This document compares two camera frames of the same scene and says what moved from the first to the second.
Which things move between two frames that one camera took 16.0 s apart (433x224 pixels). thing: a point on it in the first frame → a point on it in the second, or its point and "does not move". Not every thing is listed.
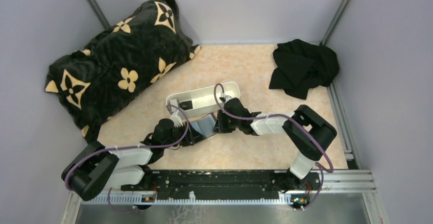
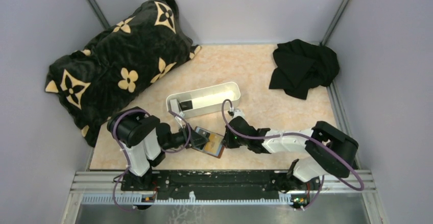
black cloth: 301,66 does not move
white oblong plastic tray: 201,100 does not move
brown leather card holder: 206,124 → 215,146
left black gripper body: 178,132 does not move
